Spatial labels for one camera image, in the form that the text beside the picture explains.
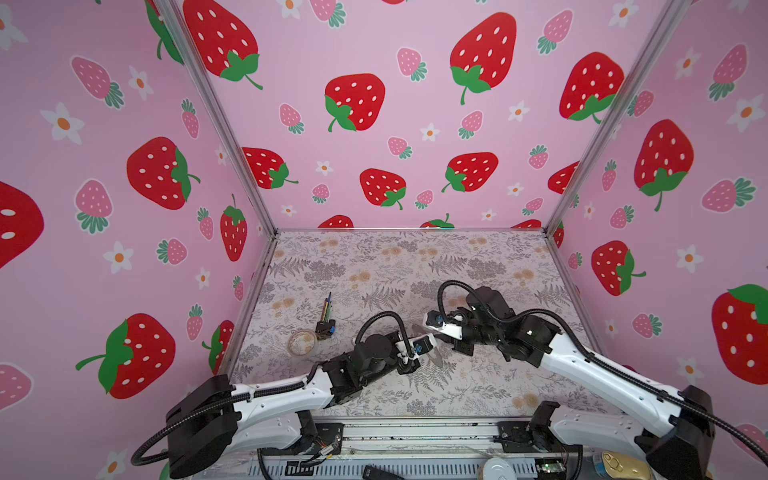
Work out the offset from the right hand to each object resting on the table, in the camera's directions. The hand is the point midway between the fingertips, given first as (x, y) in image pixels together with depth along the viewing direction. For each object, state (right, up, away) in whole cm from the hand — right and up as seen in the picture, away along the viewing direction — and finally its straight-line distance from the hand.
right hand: (436, 325), depth 74 cm
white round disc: (+13, -30, -9) cm, 34 cm away
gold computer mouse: (+40, -30, -8) cm, 51 cm away
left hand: (-3, -2, 0) cm, 4 cm away
